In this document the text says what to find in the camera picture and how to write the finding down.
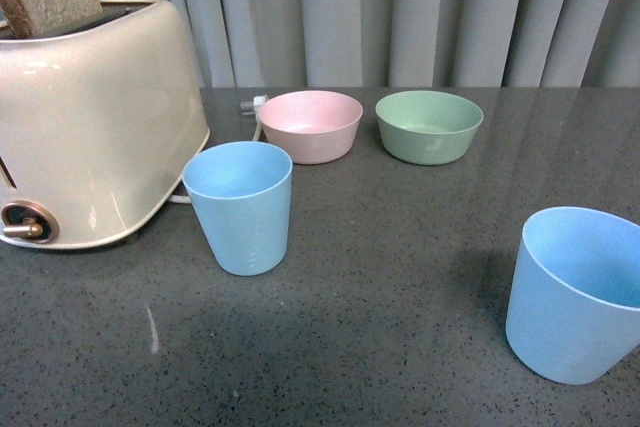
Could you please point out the green plastic bowl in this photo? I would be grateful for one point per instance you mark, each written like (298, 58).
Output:
(427, 127)

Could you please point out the grey pleated curtain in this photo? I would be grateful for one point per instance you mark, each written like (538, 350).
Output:
(414, 43)

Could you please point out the cream two-slot toaster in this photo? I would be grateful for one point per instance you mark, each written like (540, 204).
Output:
(97, 125)

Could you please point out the blue plastic cup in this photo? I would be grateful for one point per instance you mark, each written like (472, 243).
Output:
(241, 194)
(573, 311)

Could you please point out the pink plastic bowl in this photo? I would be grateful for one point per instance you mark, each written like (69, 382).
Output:
(312, 126)

